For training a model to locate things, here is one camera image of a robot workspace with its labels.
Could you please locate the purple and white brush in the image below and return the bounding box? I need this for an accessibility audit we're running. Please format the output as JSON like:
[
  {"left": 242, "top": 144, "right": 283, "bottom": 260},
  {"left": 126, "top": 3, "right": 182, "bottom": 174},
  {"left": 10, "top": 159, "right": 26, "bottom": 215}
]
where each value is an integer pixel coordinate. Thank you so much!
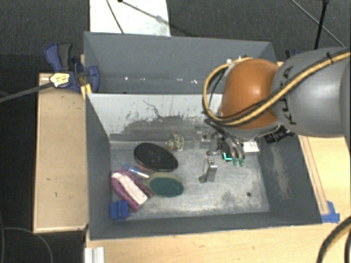
[{"left": 110, "top": 169, "right": 154, "bottom": 212}]

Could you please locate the grey metal bin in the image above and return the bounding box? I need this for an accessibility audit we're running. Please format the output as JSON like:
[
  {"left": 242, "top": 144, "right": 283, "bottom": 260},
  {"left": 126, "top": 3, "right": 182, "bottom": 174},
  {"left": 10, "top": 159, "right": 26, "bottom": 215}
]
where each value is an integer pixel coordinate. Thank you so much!
[{"left": 83, "top": 31, "right": 323, "bottom": 241}]

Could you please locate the dark green oval disc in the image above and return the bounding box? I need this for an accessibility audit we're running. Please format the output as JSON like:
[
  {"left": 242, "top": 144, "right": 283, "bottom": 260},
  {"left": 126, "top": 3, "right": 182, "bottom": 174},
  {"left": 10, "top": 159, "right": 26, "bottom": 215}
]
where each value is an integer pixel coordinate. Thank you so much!
[{"left": 148, "top": 172, "right": 185, "bottom": 198}]

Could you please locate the black cylinder on white bracket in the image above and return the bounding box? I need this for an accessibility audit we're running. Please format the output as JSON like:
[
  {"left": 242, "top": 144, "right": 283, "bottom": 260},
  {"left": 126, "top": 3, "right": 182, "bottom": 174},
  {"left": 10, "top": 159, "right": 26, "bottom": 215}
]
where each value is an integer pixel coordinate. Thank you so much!
[{"left": 242, "top": 130, "right": 292, "bottom": 153}]

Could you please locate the black oval disc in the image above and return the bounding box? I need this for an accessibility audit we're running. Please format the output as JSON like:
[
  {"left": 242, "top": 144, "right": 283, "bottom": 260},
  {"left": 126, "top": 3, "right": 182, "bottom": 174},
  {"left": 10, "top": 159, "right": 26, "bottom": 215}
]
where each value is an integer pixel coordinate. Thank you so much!
[{"left": 133, "top": 142, "right": 179, "bottom": 173}]

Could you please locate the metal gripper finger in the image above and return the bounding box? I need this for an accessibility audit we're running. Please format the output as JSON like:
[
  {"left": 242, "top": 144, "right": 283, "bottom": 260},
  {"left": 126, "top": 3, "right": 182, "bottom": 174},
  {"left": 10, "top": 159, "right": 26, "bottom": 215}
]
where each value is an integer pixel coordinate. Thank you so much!
[
  {"left": 198, "top": 157, "right": 219, "bottom": 184},
  {"left": 195, "top": 127, "right": 213, "bottom": 149}
]

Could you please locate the pale wood board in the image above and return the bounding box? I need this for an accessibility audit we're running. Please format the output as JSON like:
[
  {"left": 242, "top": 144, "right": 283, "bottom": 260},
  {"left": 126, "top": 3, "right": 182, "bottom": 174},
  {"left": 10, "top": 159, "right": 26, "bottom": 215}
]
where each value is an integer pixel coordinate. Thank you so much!
[{"left": 32, "top": 72, "right": 90, "bottom": 234}]

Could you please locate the blue and silver pen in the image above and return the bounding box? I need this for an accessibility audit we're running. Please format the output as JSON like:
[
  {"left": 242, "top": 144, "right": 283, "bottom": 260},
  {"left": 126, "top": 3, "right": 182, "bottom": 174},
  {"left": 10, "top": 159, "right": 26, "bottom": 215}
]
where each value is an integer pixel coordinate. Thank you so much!
[{"left": 121, "top": 163, "right": 150, "bottom": 179}]

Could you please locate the spotted toy turtle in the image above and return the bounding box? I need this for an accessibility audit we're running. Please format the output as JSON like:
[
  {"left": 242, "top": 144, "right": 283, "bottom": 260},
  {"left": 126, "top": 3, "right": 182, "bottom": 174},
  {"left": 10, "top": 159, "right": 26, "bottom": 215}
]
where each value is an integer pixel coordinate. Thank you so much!
[{"left": 165, "top": 132, "right": 185, "bottom": 152}]

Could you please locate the blue ribbed block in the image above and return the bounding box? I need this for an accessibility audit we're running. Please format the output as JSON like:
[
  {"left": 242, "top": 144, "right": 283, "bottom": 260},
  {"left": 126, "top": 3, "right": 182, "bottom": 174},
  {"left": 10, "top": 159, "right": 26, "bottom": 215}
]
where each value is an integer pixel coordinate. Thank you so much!
[{"left": 109, "top": 200, "right": 130, "bottom": 220}]

